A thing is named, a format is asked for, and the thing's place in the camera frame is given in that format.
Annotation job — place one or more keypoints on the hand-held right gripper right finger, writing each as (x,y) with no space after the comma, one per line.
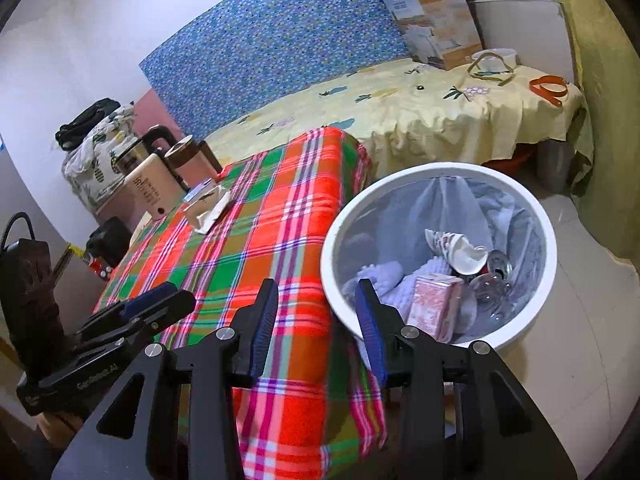
(372,330)

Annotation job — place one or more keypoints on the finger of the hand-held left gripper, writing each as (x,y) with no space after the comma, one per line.
(160,315)
(145,297)

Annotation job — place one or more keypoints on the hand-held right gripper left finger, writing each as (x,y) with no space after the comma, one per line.
(265,320)

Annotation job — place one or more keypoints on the white foam fruit net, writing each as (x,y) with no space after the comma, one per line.
(387,280)

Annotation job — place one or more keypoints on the red drink carton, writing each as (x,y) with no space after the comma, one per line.
(432,305)

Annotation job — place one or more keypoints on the white round bin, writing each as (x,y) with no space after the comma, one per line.
(334,270)

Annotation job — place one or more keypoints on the white paper cup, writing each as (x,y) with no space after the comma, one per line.
(465,257)

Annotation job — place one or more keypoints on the shiny plastic wrapper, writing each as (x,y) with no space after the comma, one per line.
(490,290)

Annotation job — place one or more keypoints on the metal can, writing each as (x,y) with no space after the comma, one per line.
(500,262)

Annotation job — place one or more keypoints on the pink storage bin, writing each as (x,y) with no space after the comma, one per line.
(120,207)

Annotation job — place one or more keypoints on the plaid tablecloth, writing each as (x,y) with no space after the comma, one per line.
(260,220)

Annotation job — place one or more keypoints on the crumpled beige paper wrapper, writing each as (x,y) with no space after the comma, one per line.
(210,210)

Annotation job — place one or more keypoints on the beige steel electric kettle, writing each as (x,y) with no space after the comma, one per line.
(150,185)

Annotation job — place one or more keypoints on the pineapple print quilt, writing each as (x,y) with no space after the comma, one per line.
(100,170)

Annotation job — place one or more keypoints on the pink mug with brown lid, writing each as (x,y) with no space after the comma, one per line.
(192,165)

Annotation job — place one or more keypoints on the translucent bin liner bag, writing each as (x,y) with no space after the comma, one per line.
(520,230)

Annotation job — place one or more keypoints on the red basin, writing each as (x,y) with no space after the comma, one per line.
(505,162)

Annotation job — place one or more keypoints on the yellow pineapple bed sheet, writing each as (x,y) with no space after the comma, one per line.
(400,110)

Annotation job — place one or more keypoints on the grey pot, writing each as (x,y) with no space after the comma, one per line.
(555,165)

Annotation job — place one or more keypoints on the blue floral headboard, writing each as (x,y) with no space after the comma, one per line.
(275,45)

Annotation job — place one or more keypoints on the white bowl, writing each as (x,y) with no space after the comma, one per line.
(495,62)

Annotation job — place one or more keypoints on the printed cardboard box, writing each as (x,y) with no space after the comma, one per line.
(435,15)

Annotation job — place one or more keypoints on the white board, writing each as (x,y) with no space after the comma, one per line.
(530,30)

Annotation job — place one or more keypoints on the yellow green curtain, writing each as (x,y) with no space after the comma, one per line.
(580,35)

